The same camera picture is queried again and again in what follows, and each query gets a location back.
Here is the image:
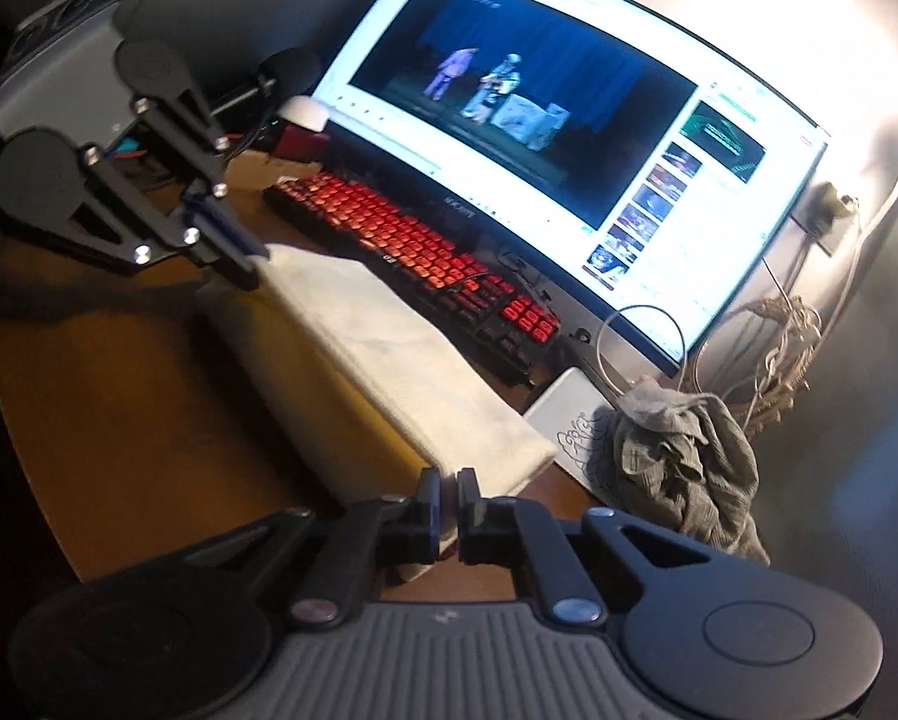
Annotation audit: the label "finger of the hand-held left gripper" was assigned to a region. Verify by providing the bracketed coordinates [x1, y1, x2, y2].
[44, 150, 262, 293]
[130, 79, 270, 271]

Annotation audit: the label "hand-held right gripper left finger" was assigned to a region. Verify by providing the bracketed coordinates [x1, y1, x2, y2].
[182, 467, 444, 625]

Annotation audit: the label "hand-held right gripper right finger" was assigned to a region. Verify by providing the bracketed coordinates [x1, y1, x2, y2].
[456, 469, 712, 625]

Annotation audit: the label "cream knit vest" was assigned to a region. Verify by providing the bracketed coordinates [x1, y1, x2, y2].
[194, 241, 560, 582]

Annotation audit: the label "brown cardboard box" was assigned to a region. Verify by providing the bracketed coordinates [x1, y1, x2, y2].
[224, 150, 300, 200]

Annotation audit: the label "dark red box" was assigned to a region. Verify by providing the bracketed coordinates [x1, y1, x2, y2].
[272, 124, 330, 164]

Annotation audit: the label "white dome lamp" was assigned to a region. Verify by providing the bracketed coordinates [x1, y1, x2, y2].
[280, 96, 330, 134]

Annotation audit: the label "black microphone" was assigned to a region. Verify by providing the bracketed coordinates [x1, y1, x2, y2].
[216, 49, 322, 102]

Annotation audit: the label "white mouse pad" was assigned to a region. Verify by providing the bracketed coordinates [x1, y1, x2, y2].
[522, 366, 645, 500]

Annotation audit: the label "grey crumpled garment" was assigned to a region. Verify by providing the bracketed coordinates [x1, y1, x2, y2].
[599, 381, 771, 567]

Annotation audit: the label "red backlit keyboard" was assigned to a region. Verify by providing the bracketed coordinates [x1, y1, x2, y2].
[263, 172, 562, 389]

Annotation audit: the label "curved computer monitor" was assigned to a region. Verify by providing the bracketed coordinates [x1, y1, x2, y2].
[310, 0, 832, 380]

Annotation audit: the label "white looped cable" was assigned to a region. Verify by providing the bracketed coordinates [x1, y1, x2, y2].
[597, 305, 691, 398]

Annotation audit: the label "white coiled cables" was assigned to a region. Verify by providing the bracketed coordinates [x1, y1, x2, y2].
[707, 296, 825, 443]

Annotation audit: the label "white cable bundle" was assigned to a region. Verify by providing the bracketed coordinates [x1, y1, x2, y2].
[749, 142, 898, 421]

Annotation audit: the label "wall power outlet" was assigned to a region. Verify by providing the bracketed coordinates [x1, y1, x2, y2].
[789, 180, 862, 256]

